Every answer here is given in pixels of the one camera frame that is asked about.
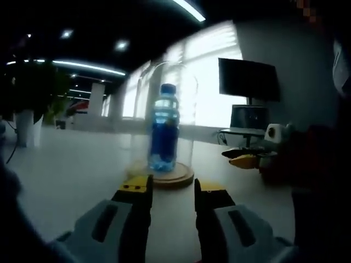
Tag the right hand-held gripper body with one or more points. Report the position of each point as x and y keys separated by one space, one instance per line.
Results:
x=275 y=132

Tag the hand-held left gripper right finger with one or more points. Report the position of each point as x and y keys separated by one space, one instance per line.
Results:
x=227 y=235

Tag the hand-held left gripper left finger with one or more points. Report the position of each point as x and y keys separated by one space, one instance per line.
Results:
x=109 y=233

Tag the clear glass dome cover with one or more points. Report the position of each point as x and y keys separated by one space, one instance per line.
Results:
x=189 y=123

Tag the round wooden base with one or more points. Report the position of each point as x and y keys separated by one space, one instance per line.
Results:
x=175 y=179

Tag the blue Mizone drink bottle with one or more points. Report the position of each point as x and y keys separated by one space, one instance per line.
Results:
x=164 y=137

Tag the open laptop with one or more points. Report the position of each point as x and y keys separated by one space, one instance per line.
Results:
x=249 y=116

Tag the laptop stand table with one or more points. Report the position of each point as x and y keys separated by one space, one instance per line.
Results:
x=244 y=132

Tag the black monitor screen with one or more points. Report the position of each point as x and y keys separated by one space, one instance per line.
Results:
x=248 y=79

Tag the window blinds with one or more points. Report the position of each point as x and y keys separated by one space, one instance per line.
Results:
x=208 y=82

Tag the white counter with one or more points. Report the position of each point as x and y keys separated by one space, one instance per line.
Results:
x=87 y=122

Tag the red white background object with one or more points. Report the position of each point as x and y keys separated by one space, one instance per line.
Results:
x=79 y=108

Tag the white plant pot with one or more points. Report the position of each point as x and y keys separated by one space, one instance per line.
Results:
x=27 y=127

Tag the straight ceiling light strip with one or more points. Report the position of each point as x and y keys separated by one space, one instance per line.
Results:
x=189 y=9

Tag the green potted plant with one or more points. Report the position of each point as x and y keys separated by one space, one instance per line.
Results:
x=35 y=87

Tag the square ceiling light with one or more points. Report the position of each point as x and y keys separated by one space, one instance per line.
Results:
x=66 y=33
x=122 y=45

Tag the long curved ceiling light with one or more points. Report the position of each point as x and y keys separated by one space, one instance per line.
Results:
x=82 y=65

